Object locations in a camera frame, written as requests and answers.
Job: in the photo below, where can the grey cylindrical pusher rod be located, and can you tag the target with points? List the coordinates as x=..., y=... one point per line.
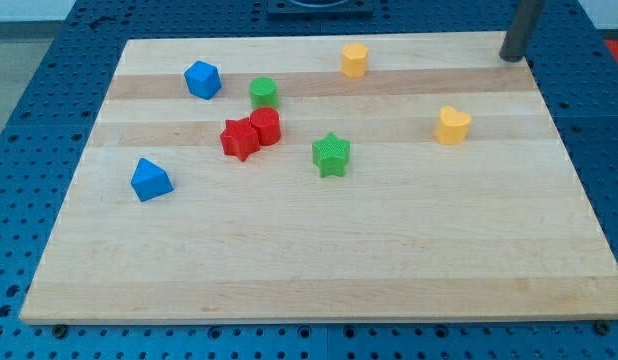
x=521, y=29

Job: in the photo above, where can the red cylinder block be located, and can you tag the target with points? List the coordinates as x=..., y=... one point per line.
x=266, y=121

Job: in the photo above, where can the green star block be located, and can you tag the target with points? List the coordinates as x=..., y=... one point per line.
x=331, y=155

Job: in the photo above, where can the blue triangle block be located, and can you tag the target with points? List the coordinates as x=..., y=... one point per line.
x=150, y=180

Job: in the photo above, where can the green cylinder block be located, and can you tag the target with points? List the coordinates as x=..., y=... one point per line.
x=263, y=92

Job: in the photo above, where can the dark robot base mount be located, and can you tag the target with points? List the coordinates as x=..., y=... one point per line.
x=288, y=8

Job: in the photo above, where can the yellow hexagon block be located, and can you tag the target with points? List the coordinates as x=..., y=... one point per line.
x=354, y=60

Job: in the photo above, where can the wooden board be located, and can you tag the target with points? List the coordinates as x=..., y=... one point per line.
x=496, y=228

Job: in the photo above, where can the yellow heart block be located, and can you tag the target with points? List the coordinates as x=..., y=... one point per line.
x=453, y=126

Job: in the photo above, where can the blue cube block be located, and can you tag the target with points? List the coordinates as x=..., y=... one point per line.
x=203, y=80

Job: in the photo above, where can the red star block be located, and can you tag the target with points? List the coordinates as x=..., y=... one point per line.
x=239, y=139

